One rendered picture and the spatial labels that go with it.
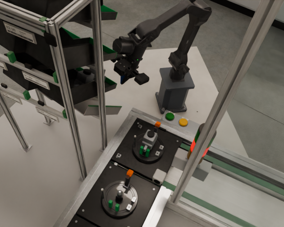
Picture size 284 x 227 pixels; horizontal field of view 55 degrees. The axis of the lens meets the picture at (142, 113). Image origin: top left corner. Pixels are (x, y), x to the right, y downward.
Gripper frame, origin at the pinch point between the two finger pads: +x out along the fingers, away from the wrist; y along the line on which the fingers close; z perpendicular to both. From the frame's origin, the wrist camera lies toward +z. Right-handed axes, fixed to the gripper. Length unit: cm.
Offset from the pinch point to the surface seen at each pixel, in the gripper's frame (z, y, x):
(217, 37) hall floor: -245, -35, 37
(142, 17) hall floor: -213, -122, 61
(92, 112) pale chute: 18.5, 3.3, 9.2
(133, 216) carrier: 25, 41, 28
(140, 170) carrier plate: 10.1, 30.0, 23.2
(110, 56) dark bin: 16.3, 0.0, -14.2
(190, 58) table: -74, -1, 7
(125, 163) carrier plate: 11.8, 23.5, 24.7
